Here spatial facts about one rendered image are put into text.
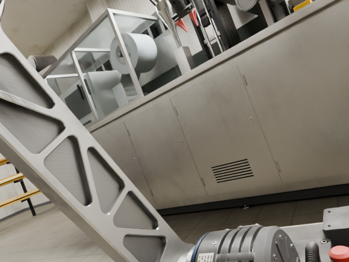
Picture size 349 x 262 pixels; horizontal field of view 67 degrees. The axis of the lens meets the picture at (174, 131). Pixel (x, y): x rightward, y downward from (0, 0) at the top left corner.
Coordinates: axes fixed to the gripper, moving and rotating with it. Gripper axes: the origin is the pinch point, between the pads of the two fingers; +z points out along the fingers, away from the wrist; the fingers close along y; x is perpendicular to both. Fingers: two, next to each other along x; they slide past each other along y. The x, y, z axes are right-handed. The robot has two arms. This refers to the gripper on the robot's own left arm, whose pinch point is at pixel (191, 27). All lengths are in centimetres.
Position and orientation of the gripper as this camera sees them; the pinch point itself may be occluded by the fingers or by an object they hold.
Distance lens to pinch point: 138.8
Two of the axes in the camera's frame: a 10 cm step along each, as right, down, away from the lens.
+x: -2.6, 6.2, -7.4
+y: -7.9, 3.1, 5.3
